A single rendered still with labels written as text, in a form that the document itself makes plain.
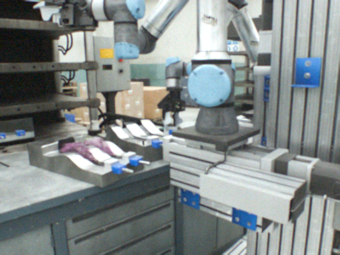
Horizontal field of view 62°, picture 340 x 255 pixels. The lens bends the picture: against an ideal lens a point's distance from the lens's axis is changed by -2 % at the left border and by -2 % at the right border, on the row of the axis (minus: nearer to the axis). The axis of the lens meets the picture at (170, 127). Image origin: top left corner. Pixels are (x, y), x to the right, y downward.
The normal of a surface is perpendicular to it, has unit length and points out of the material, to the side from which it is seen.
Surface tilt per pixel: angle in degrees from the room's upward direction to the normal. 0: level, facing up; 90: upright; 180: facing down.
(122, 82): 90
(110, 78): 90
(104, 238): 90
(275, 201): 90
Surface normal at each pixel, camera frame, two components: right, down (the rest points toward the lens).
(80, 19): -0.28, 0.07
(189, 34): -0.62, 0.18
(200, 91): -0.28, 0.33
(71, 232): 0.65, 0.15
